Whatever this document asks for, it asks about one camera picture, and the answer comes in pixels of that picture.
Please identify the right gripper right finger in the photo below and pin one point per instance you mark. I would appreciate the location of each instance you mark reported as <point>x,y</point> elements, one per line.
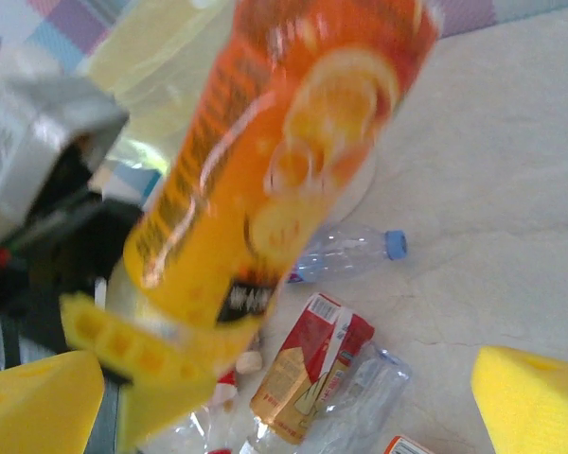
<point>535,406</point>

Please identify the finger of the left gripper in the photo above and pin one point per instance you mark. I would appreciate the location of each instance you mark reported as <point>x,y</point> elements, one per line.
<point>239,345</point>
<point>147,359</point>

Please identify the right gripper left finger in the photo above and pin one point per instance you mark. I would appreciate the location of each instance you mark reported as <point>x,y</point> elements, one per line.
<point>33,406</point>

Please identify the orange white label bottle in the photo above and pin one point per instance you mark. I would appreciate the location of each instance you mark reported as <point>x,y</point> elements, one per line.
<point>407,447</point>

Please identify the red gold label bottle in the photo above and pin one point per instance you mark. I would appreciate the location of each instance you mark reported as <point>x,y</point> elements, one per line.
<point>303,369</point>

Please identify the red cola label bottle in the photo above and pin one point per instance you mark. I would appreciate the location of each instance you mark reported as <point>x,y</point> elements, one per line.
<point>226,385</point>

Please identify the yellow orange juice bottle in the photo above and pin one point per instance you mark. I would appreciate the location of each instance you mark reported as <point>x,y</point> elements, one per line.
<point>265,142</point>

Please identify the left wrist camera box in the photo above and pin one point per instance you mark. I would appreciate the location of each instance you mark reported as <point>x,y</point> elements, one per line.
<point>38,132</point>

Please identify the pale yellow lined bin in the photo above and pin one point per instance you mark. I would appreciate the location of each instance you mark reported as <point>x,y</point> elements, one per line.
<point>161,61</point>

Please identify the clear crushed bottle white cap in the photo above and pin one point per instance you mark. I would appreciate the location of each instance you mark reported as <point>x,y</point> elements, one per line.
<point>374,392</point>

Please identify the clear bottle blue cap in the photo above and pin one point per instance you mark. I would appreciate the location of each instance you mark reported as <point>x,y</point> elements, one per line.
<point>345,250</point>

